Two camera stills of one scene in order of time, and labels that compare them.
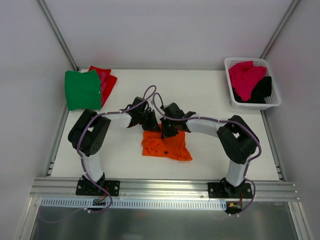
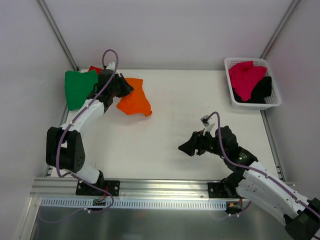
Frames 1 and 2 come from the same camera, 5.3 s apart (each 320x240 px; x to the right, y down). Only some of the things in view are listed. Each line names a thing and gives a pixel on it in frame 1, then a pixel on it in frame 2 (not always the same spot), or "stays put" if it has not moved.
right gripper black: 167,124 → 197,143
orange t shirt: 174,147 → 136,101
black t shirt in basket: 262,90 stays put
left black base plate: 89,188 stays put
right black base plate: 220,190 stays put
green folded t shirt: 83,90 stays put
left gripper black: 149,119 → 118,85
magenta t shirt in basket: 243,75 stays put
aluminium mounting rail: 45,189 stays put
